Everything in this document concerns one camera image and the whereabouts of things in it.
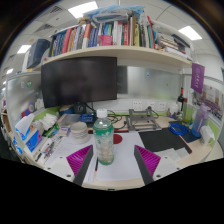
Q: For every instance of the dark wine bottle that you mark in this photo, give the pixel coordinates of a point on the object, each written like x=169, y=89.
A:
x=181, y=99

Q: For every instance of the black computer monitor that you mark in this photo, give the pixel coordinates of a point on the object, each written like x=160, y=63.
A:
x=78, y=80

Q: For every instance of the purple water bottle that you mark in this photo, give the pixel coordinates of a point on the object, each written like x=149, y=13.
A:
x=199, y=121

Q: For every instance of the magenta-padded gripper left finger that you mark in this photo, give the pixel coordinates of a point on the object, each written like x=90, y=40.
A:
x=61, y=166

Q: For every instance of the ceiling lights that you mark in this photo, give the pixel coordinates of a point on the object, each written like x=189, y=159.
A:
x=83, y=8

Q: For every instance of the purple hanging banner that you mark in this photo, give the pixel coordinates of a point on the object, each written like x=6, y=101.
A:
x=197, y=78

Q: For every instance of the black desk mat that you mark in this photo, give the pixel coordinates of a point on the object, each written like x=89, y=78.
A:
x=160, y=140

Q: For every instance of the blue and white tissue box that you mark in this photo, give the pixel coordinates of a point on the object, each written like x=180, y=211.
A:
x=33, y=140

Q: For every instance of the white paper with writing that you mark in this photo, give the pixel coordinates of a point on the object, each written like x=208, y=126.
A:
x=68, y=146

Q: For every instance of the flat round red coaster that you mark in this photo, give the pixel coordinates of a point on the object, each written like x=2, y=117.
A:
x=117, y=139

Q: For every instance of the white tissue stack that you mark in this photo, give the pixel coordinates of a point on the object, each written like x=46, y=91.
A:
x=49, y=120

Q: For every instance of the green-labelled clear drink bottle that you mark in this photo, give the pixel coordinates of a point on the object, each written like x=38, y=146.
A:
x=103, y=140

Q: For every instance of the grey metal laptop stand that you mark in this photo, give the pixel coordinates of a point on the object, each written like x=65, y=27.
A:
x=143, y=120

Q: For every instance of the dark blue storage box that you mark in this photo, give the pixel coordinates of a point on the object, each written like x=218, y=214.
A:
x=37, y=53

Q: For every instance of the white wall socket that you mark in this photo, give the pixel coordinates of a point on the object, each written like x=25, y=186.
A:
x=151, y=105
x=161, y=106
x=137, y=106

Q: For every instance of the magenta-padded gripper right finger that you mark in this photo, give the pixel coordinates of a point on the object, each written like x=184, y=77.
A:
x=165, y=166

